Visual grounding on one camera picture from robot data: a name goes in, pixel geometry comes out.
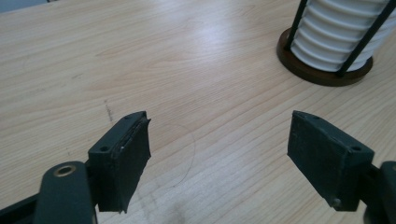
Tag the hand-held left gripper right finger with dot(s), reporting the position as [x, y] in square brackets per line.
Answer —
[323, 161]

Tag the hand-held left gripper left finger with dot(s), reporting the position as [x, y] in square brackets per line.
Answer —
[124, 168]

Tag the dark wooden cup holder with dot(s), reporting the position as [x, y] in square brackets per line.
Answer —
[311, 76]

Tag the stack of white paper cups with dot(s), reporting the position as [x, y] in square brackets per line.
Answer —
[336, 31]

